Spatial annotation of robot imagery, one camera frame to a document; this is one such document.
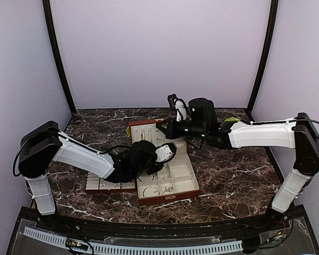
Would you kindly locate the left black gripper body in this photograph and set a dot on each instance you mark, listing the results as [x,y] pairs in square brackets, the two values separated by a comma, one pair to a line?
[157,169]

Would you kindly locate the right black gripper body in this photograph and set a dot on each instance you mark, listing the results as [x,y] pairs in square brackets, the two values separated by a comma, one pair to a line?
[176,133]

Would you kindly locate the red jewelry box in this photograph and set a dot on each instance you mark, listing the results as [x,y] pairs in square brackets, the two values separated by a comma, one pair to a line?
[183,183]

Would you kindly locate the red jewelry tray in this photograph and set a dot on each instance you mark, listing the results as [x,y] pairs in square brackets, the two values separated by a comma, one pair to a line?
[95,184]

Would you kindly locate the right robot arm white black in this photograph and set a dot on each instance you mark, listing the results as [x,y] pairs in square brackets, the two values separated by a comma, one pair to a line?
[197,119]

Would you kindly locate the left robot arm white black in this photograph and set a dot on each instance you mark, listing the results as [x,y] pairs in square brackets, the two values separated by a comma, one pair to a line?
[48,143]

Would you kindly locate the silver bangle lower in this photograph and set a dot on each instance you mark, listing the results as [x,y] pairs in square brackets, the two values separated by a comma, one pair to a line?
[150,191]

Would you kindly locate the green plate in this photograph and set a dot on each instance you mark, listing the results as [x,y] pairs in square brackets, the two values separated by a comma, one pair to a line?
[232,119]

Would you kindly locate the small circuit board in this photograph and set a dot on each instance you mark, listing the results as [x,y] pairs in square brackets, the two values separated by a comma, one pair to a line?
[76,244]

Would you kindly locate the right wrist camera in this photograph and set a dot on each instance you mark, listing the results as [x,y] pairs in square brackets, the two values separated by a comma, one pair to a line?
[178,105]

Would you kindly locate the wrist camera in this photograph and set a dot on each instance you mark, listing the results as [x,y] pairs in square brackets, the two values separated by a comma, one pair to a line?
[178,105]
[165,152]

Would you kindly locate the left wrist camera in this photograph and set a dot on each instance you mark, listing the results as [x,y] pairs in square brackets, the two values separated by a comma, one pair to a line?
[165,152]

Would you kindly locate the white slotted cable duct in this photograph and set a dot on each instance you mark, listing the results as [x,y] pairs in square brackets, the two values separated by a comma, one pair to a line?
[133,247]

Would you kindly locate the right black frame post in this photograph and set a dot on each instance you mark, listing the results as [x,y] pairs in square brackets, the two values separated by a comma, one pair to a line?
[264,55]

